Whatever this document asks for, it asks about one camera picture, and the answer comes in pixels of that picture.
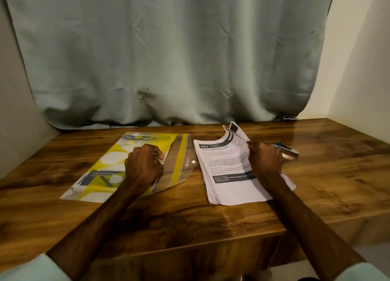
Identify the person's right forearm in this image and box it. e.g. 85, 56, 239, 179
265, 179, 390, 281

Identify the pale green curtain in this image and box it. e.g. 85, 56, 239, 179
3, 0, 337, 130

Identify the person's left hand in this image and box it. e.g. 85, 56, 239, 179
123, 144, 166, 194

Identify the blue pen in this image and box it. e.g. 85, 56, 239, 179
273, 141, 301, 159

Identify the person's left forearm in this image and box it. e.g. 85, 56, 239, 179
0, 186, 147, 281

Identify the yellow patterned folder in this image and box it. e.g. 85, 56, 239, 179
60, 132, 199, 204

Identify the person's right hand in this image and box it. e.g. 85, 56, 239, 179
247, 140, 285, 186

